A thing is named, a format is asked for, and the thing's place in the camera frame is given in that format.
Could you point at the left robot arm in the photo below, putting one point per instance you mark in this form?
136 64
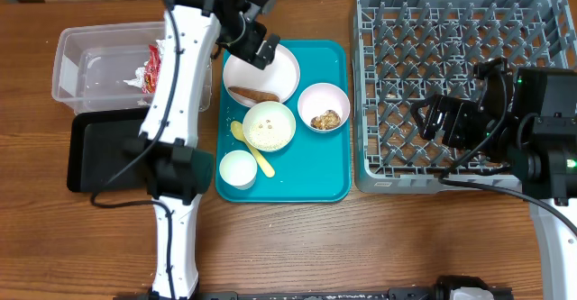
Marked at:
176 172

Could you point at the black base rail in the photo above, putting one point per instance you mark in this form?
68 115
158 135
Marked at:
394 293

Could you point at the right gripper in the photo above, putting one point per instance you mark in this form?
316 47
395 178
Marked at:
456 112

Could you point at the black tray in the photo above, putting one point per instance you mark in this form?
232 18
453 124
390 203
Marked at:
96 150

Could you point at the teal serving tray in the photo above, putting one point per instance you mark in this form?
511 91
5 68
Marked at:
315 167

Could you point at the brown food scraps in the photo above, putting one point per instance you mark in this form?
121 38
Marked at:
329 120

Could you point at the yellow plastic spoon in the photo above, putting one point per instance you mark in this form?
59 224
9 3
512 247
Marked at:
266 168

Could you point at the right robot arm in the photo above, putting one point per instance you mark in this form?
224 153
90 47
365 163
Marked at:
524 122

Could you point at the red ketchup packet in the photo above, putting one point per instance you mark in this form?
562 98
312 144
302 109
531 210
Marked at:
151 71

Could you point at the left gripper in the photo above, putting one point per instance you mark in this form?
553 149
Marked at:
248 50

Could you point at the grey dish rack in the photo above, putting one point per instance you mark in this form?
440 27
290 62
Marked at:
407 50

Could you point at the brown sausage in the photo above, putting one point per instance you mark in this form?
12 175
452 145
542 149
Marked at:
255 95

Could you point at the white napkin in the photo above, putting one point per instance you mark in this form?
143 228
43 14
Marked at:
138 80

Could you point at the pink bowl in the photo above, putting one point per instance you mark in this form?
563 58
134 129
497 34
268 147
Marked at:
320 97

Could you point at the pale green bowl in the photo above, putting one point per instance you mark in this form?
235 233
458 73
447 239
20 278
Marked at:
269 126

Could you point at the clear plastic bin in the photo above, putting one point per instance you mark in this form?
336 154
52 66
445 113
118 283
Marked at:
93 65

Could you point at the white cup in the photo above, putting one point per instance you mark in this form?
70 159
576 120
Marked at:
238 168

